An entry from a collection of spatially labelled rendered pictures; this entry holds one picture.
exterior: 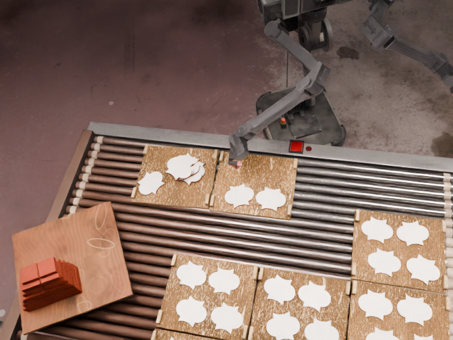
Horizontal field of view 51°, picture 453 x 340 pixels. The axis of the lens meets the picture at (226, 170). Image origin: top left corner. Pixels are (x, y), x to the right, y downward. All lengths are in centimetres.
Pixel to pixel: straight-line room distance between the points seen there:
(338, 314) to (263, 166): 82
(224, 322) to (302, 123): 176
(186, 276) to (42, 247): 71
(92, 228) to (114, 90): 209
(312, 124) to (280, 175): 108
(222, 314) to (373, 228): 82
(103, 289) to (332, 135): 196
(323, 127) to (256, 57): 109
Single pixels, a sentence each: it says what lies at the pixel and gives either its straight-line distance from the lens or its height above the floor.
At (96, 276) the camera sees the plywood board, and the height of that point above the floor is 104.
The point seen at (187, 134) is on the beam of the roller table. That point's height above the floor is 91.
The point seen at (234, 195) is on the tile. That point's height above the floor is 95.
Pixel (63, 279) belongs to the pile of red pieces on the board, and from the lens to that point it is 213.
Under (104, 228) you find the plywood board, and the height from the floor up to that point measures 104.
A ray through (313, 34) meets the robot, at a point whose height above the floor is 121.
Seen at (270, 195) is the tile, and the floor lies 95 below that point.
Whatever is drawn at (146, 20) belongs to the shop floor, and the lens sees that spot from 480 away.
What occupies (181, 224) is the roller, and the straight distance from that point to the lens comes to 241.
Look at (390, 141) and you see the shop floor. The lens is 379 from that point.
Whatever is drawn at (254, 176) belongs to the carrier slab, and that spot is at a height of 94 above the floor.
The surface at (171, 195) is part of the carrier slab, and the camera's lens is 247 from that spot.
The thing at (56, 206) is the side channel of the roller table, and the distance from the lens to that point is 264.
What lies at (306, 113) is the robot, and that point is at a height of 26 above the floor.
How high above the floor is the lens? 308
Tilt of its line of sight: 59 degrees down
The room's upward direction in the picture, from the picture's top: 11 degrees counter-clockwise
